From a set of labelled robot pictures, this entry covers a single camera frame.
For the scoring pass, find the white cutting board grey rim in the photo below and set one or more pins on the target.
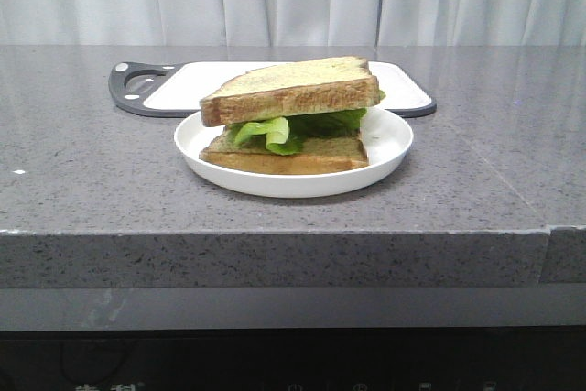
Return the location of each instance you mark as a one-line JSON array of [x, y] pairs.
[[175, 90]]

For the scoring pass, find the green lettuce leaf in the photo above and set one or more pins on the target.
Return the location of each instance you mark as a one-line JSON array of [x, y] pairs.
[[285, 134]]

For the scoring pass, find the toasted bread slice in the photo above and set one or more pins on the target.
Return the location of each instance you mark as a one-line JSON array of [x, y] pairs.
[[317, 155], [293, 88]]

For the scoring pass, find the white round plate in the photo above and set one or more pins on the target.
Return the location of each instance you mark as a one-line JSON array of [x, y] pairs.
[[386, 137]]

